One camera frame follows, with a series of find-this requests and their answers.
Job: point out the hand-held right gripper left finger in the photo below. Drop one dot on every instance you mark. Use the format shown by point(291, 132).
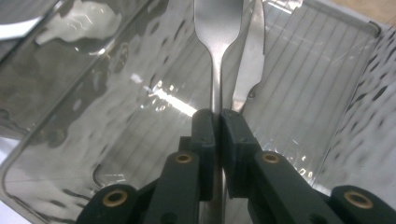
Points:
point(204, 140)

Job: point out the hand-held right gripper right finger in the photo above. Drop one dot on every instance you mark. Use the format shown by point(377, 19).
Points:
point(236, 140)

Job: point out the silver table knife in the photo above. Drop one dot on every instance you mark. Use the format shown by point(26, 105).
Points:
point(252, 62)

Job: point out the silver fork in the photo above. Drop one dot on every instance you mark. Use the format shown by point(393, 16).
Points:
point(218, 25)

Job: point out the pearly white spoon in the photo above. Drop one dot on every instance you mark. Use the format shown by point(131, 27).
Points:
point(87, 21)

